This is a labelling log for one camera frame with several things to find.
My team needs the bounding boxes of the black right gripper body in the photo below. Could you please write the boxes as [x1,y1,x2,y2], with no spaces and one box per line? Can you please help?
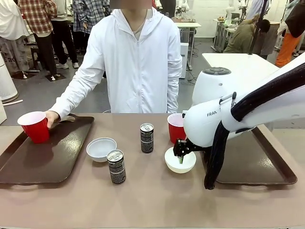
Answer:
[183,140,203,155]

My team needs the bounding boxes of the white bowl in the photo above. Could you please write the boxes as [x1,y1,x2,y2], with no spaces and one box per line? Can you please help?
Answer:
[86,137,118,163]
[164,147,197,174]

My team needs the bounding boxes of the red plastic cup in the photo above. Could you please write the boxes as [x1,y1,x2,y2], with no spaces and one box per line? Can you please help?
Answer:
[17,111,50,144]
[167,113,187,145]

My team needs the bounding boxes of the black pepsi can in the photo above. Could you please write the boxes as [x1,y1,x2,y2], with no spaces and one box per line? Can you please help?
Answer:
[140,123,154,154]
[106,149,126,185]

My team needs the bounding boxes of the person's right forearm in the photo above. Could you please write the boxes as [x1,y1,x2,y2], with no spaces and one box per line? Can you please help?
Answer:
[49,76,108,120]

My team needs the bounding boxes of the person's left forearm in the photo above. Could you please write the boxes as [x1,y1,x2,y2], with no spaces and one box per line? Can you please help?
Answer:
[166,78,182,114]

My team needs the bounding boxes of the person's right hand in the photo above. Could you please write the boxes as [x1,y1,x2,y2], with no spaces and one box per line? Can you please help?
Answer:
[45,110,61,130]

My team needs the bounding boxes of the dark brown serving tray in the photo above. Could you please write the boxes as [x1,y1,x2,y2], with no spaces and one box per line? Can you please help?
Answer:
[200,124,298,186]
[0,113,95,186]

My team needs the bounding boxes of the white computer tower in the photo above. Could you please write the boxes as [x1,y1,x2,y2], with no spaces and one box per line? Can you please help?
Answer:
[180,42,190,79]

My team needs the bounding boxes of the person in white hoodie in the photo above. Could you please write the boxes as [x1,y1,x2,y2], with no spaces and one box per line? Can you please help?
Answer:
[76,0,183,114]

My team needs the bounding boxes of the large white table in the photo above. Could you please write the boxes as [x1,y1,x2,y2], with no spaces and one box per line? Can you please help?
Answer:
[202,52,282,72]

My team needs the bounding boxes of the person in olive brown top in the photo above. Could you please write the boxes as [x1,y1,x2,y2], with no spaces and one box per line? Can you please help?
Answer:
[223,14,278,60]

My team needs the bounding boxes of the white background desk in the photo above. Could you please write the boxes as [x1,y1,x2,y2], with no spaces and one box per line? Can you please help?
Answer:
[173,21,202,71]

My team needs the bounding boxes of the person in orange trousers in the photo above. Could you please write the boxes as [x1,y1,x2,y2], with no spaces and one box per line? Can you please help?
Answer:
[275,0,305,68]

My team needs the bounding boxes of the black stand pole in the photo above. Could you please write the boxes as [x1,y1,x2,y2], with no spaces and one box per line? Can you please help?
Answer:
[247,0,266,56]

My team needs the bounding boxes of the person in black trousers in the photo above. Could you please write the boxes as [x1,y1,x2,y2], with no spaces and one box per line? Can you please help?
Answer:
[51,0,79,70]

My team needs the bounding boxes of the person in blue plaid shirt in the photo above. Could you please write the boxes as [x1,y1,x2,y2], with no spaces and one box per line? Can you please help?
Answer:
[72,0,112,57]

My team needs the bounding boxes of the black stool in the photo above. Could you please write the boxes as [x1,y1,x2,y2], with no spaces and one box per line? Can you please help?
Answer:
[30,46,41,72]

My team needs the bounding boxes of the person in red plaid shirt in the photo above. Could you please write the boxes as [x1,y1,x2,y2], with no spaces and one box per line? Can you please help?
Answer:
[18,0,58,77]

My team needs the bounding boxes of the black sleeved cable bundle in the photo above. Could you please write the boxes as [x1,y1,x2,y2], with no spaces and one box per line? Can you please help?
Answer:
[204,62,305,190]

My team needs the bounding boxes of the black floor cable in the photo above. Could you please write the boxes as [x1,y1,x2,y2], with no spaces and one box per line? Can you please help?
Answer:
[188,71,203,85]

